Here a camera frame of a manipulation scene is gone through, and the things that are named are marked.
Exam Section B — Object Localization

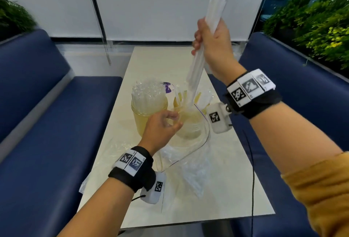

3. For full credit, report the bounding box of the narrow white roller blind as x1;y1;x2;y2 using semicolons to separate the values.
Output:
0;0;103;38

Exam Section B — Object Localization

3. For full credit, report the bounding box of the green artificial plant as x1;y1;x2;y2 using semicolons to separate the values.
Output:
263;0;349;71
0;0;37;41

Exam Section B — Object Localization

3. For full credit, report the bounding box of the clear blind wand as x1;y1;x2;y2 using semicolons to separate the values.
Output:
84;0;112;65

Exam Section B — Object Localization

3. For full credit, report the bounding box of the clear zip bag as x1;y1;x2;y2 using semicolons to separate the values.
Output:
79;141;164;213
159;103;216;199

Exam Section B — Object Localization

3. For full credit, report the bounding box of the person's right forearm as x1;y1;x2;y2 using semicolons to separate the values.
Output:
249;102;343;174

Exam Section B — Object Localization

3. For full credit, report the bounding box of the wide white roller blind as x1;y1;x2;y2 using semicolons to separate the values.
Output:
88;0;273;42

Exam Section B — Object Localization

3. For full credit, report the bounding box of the yellow plastic jar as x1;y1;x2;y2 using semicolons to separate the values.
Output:
131;99;168;136
173;92;210;140

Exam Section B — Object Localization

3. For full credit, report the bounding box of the mustard yellow sweater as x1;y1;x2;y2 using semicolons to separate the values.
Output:
281;151;349;237

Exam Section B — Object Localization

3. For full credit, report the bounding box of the person's left forearm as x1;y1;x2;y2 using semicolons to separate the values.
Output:
57;177;136;237

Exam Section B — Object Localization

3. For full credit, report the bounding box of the bundle of clear straws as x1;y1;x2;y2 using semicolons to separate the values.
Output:
173;0;234;109
131;79;168;115

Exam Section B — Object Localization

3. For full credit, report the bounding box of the person's right hand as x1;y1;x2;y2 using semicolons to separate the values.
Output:
190;17;247;86

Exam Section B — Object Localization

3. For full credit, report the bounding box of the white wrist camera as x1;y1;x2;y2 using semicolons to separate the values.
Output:
206;102;233;134
140;171;166;205

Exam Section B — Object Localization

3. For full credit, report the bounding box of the black marker wristband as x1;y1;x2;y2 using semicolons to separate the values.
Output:
224;68;283;120
108;146;156;193

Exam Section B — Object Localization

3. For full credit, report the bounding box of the navy blue bench sofa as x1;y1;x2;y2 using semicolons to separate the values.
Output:
0;29;123;237
208;32;349;237

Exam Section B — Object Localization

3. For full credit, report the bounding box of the person's left hand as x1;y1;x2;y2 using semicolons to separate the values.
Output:
138;109;184;156

